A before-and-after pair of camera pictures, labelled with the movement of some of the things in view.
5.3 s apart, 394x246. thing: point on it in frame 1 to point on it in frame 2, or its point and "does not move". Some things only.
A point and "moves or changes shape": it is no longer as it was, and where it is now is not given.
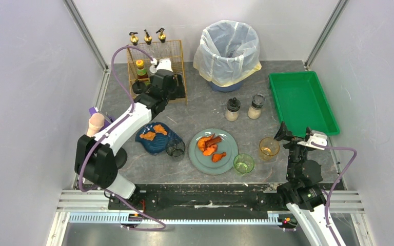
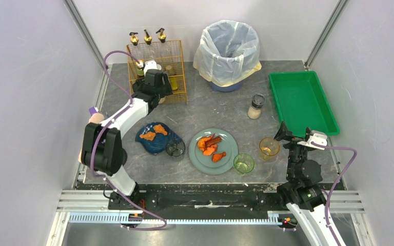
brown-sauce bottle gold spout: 148,38 does not move
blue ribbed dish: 158,145 does not move
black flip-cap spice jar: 232,108 moves or changes shape
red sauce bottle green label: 142,77 does not move
